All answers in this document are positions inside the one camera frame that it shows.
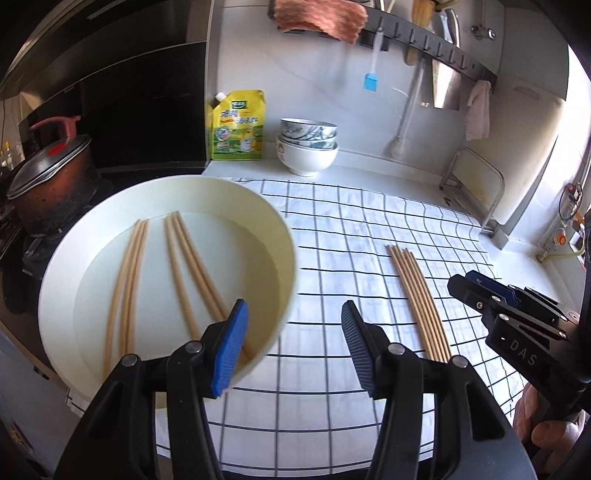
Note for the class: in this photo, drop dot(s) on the steel cleaver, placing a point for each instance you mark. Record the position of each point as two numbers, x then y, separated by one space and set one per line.
445 87

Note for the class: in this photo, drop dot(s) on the metal board rack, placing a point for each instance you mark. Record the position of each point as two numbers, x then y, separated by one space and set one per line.
495 203

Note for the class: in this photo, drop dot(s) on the dark cooking pot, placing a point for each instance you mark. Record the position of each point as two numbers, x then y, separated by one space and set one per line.
60 203

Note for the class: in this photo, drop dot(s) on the blue patterned bowl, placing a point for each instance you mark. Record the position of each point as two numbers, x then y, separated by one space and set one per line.
307 144
307 129

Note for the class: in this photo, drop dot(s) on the plain white bowl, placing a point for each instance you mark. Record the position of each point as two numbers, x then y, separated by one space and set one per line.
307 159

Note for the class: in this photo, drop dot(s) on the white hanging towel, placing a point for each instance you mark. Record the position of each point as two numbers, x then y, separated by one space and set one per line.
478 110

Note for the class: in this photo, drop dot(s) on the large white cutting board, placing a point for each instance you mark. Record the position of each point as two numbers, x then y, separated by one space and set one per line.
526 152

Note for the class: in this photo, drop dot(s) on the wooden chopstick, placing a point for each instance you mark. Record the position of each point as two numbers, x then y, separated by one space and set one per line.
131 295
197 272
178 277
205 267
116 295

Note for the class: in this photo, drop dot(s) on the black range hood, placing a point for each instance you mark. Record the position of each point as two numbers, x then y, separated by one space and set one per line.
138 115

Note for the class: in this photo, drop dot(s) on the orange gas valve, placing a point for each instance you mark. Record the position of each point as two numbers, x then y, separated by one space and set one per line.
561 240

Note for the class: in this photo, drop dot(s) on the yellow detergent pouch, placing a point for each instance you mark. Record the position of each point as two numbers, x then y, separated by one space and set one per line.
238 129

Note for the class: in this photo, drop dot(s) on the orange dish rag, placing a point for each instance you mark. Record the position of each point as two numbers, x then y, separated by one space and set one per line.
318 18

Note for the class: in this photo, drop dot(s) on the wooden spoon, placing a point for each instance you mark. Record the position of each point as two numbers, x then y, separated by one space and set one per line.
421 11

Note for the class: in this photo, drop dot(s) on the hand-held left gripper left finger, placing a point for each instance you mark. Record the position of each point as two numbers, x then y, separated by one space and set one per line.
228 350

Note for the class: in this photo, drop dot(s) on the row of wooden chopsticks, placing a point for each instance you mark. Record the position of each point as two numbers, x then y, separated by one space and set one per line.
418 300

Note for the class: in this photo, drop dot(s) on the person's right hand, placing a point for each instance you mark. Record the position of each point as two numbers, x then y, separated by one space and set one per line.
549 436

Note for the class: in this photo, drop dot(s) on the white round basin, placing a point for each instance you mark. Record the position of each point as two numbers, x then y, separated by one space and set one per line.
152 277

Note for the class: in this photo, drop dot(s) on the blue silicone basting brush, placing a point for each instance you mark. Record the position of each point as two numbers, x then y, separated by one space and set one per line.
371 82

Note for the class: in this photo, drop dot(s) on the grey wall hook rail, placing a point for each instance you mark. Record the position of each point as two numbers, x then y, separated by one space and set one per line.
438 46

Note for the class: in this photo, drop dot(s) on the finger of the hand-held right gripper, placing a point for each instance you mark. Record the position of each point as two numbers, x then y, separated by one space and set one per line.
471 295
494 287

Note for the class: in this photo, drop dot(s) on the gas stove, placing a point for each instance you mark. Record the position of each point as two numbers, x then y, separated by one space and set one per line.
18 277

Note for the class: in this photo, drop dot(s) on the white black checked cloth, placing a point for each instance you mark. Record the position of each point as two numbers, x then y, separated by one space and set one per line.
332 240

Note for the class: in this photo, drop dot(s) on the window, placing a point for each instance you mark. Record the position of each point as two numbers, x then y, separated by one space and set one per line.
581 101

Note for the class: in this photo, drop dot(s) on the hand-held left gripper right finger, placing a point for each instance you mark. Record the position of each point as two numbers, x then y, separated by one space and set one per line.
360 355

